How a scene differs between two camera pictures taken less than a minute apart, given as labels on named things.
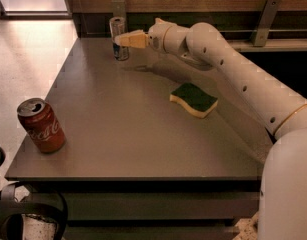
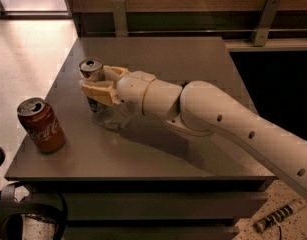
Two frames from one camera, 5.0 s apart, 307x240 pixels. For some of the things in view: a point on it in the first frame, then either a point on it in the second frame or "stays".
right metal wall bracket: x=266 y=21 stays
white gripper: x=157 y=35 to x=131 y=89
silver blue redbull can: x=118 y=26 to x=88 y=68
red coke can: x=42 y=125 stays
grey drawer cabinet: x=153 y=208 stays
